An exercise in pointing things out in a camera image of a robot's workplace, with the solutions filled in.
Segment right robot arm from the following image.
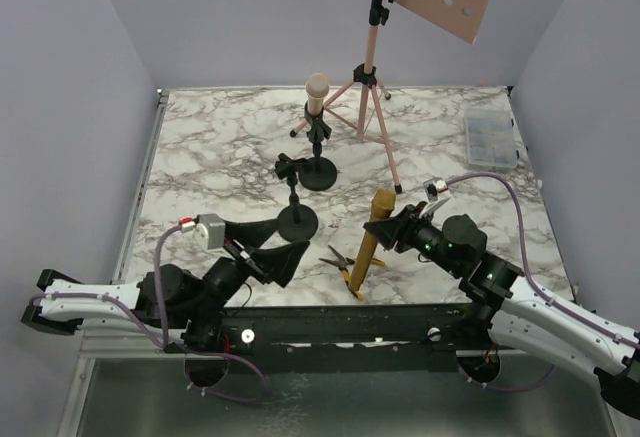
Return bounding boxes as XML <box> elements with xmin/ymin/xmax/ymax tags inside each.
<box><xmin>364</xmin><ymin>205</ymin><xmax>639</xmax><ymax>419</ymax></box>

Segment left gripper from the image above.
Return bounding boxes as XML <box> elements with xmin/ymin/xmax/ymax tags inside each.
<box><xmin>191</xmin><ymin>221</ymin><xmax>310</xmax><ymax>327</ymax></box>

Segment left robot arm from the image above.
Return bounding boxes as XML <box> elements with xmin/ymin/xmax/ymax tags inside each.
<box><xmin>21</xmin><ymin>213</ymin><xmax>310</xmax><ymax>352</ymax></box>

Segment yellow handled pliers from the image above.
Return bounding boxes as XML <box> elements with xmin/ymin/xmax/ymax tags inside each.
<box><xmin>317</xmin><ymin>244</ymin><xmax>387</xmax><ymax>301</ymax></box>

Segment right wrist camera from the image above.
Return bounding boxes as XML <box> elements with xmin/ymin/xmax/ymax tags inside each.
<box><xmin>423</xmin><ymin>178</ymin><xmax>451</xmax><ymax>214</ymax></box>

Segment black mic stand front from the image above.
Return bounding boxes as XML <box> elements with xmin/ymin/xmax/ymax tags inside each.
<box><xmin>274</xmin><ymin>153</ymin><xmax>319</xmax><ymax>242</ymax></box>

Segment clear plastic parts box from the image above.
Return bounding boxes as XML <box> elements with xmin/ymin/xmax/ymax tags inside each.
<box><xmin>463</xmin><ymin>108</ymin><xmax>519</xmax><ymax>172</ymax></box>

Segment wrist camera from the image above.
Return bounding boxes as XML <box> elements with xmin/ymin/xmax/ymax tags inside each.
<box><xmin>423</xmin><ymin>178</ymin><xmax>451</xmax><ymax>214</ymax></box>
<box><xmin>178</xmin><ymin>213</ymin><xmax>226</xmax><ymax>251</ymax></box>

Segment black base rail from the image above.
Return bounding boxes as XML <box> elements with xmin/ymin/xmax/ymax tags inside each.
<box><xmin>168</xmin><ymin>304</ymin><xmax>493</xmax><ymax>374</ymax></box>

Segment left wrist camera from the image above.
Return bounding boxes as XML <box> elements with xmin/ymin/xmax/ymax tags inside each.
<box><xmin>178</xmin><ymin>213</ymin><xmax>226</xmax><ymax>251</ymax></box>

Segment pink toy microphone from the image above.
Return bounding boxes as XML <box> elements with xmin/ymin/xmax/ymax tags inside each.
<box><xmin>305</xmin><ymin>73</ymin><xmax>330</xmax><ymax>117</ymax></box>

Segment gold toy microphone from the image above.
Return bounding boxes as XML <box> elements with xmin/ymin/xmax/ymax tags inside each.
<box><xmin>348</xmin><ymin>188</ymin><xmax>396</xmax><ymax>297</ymax></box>

